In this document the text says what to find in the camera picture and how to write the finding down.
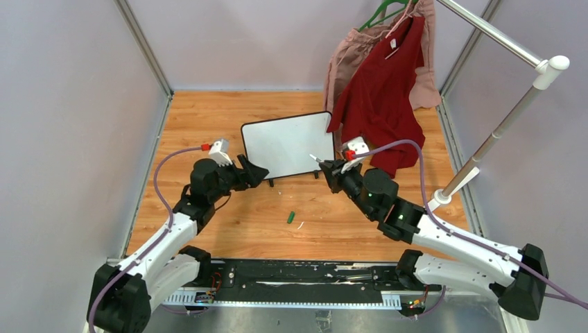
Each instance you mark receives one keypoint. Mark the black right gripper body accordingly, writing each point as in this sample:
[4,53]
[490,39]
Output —
[350,182]

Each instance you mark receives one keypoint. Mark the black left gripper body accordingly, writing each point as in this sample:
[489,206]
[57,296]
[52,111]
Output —
[229,179]

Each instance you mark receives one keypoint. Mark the green marker pen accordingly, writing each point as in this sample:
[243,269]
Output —
[318,160]

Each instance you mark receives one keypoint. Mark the white whiteboard black frame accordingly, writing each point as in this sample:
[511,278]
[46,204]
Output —
[283,145]

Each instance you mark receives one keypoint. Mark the green marker cap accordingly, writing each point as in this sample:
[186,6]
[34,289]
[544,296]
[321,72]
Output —
[291,217]

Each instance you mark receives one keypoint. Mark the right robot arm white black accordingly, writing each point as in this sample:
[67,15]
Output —
[514,277]

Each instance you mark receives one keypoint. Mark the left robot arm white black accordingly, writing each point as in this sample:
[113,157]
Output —
[124,296]

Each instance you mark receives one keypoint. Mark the red hanging shirt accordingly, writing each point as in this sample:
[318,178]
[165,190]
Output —
[375,103]

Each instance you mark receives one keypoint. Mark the white clothes rack base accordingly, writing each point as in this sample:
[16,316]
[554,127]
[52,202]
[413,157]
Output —
[442,197]

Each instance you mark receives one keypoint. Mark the pink hanging garment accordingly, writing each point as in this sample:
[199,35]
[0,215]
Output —
[356,47]

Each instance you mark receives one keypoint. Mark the green clothes hanger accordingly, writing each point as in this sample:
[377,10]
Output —
[380,14]

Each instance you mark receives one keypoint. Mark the silver clothes rack pole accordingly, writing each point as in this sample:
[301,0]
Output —
[514,54]

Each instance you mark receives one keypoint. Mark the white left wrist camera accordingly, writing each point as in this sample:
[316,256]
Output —
[218,152]

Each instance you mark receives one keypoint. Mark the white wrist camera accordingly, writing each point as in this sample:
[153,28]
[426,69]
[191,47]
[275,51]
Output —
[351,151]
[218,152]

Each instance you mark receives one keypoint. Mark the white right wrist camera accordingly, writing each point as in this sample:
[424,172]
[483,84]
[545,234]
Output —
[351,151]

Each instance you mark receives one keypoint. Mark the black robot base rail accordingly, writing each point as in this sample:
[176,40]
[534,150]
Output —
[297,284]

